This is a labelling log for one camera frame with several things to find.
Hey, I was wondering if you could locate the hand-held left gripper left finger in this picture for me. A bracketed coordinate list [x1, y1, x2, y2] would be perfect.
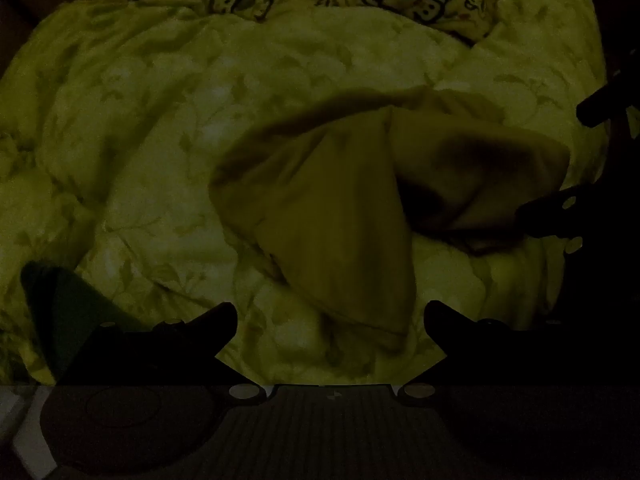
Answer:
[60, 301, 263, 387]

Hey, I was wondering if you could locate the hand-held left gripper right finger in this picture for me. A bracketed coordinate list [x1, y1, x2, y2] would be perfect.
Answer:
[395, 300, 596, 387]

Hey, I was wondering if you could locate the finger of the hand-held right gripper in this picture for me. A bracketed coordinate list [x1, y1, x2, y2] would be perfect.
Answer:
[576, 72, 640, 128]
[517, 182, 596, 256]

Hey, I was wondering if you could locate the tan small garment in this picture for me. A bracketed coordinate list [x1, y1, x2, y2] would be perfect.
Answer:
[207, 85, 572, 353]

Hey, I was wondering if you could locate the dark green cloth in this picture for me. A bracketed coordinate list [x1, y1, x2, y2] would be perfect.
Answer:
[20, 260, 153, 383]

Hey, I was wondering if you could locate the leaf-patterned blanket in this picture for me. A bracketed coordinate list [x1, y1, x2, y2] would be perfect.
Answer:
[0, 0, 608, 386]

